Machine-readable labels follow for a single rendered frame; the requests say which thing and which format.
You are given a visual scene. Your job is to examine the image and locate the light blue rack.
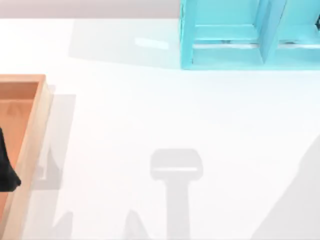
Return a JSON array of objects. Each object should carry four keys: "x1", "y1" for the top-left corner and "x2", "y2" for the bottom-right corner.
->
[{"x1": 178, "y1": 0, "x2": 320, "y2": 71}]

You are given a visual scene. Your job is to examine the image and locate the shallow salmon-coloured box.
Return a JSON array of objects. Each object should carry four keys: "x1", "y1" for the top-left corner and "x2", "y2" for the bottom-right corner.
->
[{"x1": 0, "y1": 74, "x2": 54, "y2": 240}]

